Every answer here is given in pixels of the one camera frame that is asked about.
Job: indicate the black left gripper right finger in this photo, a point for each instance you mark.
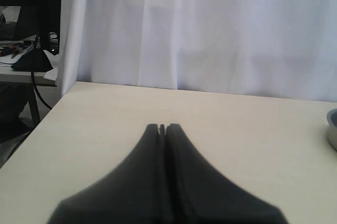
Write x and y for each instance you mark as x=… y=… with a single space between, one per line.
x=201 y=194

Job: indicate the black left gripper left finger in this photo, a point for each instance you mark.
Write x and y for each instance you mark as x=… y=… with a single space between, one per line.
x=134 y=192

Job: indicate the stainless steel bowl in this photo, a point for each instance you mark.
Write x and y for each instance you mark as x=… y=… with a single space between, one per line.
x=332 y=129

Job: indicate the white crumpled paper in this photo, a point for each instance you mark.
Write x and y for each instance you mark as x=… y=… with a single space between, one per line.
x=54 y=61

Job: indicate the black monitor stand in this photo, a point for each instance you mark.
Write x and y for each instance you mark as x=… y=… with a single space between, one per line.
x=35 y=60

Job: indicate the grey side table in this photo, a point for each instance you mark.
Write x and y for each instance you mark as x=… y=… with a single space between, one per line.
x=11 y=52

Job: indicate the white curtain backdrop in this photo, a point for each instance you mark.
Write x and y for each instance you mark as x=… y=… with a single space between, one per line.
x=279 y=48

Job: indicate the dark computer monitor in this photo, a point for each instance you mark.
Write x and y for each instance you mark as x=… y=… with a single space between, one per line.
x=29 y=0

